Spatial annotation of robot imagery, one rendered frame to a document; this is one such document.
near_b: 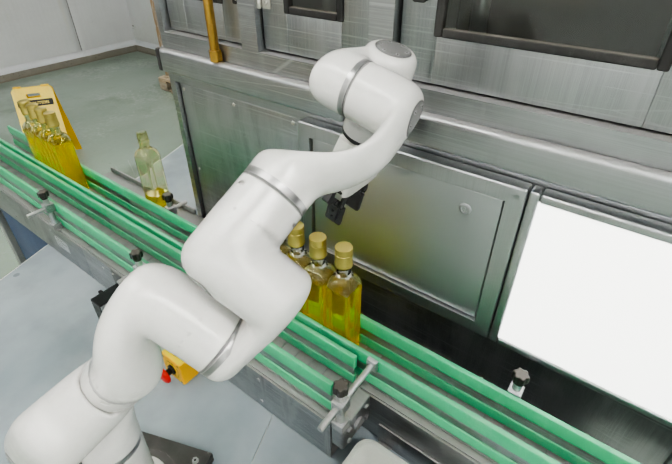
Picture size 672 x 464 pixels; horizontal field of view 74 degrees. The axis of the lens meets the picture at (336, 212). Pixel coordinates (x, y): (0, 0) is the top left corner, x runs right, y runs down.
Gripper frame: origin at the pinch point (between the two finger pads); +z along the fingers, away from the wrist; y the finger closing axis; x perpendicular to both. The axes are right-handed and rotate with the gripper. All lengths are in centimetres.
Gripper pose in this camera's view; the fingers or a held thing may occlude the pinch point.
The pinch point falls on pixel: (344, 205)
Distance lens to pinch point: 77.9
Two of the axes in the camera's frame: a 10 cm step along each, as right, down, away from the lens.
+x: 7.7, 5.4, -3.4
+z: -2.1, 7.1, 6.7
